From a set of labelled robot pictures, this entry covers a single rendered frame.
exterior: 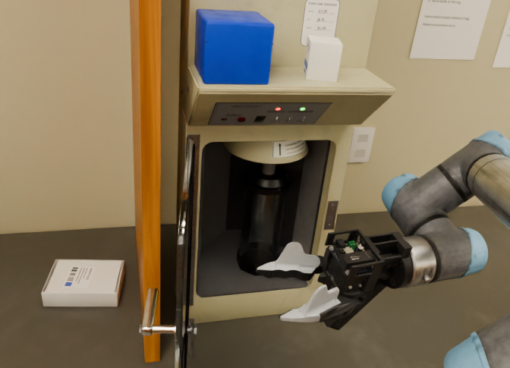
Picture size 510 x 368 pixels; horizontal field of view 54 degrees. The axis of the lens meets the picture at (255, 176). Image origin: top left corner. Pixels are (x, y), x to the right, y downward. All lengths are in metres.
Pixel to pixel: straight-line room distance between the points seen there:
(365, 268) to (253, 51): 0.35
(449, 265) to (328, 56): 0.37
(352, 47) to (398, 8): 0.54
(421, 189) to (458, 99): 0.80
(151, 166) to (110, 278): 0.46
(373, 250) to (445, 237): 0.15
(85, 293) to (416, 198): 0.72
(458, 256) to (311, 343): 0.43
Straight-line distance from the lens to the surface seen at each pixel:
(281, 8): 0.86
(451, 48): 1.56
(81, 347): 1.12
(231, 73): 0.75
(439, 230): 0.84
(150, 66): 0.75
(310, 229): 1.11
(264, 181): 1.03
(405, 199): 0.87
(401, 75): 1.50
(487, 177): 0.80
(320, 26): 0.89
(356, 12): 0.91
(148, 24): 0.73
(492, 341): 0.56
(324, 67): 0.82
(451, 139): 1.69
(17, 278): 1.31
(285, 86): 0.77
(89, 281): 1.20
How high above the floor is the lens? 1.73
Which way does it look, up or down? 27 degrees down
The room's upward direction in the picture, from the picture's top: 6 degrees clockwise
